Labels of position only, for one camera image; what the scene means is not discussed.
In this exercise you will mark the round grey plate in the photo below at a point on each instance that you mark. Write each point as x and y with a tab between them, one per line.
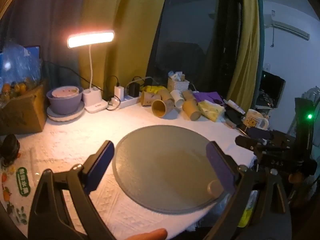
162	170

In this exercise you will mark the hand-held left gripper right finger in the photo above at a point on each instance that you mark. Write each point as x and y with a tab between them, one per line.
220	166

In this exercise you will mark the person's right hand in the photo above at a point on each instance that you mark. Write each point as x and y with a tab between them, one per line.
295	178

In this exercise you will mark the grey curtain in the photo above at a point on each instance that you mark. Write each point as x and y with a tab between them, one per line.
50	12

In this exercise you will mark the cardboard box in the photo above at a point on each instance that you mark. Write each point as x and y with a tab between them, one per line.
22	112

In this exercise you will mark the white woven basket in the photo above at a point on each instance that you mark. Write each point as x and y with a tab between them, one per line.
178	84

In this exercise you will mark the white air conditioner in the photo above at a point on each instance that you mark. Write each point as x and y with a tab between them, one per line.
285	22

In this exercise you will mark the white paper cup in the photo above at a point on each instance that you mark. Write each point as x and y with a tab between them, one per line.
177	97

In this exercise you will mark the dark window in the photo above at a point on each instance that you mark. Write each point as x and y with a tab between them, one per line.
195	42

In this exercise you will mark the blue plastic fruit bag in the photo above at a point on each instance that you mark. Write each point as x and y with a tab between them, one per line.
20	65

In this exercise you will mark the yellow curtain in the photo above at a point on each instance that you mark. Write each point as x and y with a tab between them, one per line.
130	10
247	55

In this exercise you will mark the white desk lamp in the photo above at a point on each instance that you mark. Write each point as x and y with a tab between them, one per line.
91	39

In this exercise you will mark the person's left hand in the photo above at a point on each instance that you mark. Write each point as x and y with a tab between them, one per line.
147	235

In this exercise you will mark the white printed mug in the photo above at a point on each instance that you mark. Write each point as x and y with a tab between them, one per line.
253	121

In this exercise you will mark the black monitor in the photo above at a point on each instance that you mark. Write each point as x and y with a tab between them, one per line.
271	90

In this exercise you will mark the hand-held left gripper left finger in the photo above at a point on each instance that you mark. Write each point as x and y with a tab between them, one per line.
100	166

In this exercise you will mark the purple bowl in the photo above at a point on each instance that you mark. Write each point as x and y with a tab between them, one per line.
65	103

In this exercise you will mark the white charger plug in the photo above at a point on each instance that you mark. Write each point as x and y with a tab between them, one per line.
119	91

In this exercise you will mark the white power strip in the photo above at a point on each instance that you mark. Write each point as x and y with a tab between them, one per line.
127	102

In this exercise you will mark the black wallet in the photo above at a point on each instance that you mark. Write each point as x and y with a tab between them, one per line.
233	116

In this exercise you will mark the white tube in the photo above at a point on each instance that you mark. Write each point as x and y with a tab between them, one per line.
235	106

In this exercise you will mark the white textured tablecloth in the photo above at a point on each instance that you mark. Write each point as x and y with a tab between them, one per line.
75	140

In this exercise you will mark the yellow tissue packet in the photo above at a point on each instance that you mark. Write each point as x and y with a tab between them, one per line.
211	110

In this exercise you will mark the clear bag with green label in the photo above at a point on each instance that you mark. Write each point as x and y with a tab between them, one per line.
21	182

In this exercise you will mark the black power adapter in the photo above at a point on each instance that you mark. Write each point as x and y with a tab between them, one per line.
134	90

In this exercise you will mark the pink bowl lid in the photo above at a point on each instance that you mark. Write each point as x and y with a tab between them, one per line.
65	91

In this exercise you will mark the yellow plastic bag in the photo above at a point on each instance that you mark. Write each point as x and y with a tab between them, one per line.
155	89

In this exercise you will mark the small white cup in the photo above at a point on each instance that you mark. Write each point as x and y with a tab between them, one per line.
213	188

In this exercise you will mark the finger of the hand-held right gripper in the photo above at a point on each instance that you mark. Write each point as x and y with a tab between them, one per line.
246	142
260	133

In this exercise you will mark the brown paper cup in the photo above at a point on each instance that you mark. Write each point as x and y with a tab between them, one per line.
160	108
147	98
166	93
188	94
191	110

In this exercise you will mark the black round object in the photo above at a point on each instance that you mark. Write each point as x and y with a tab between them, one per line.
10	148

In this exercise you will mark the purple cloth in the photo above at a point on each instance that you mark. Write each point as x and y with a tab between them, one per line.
207	97

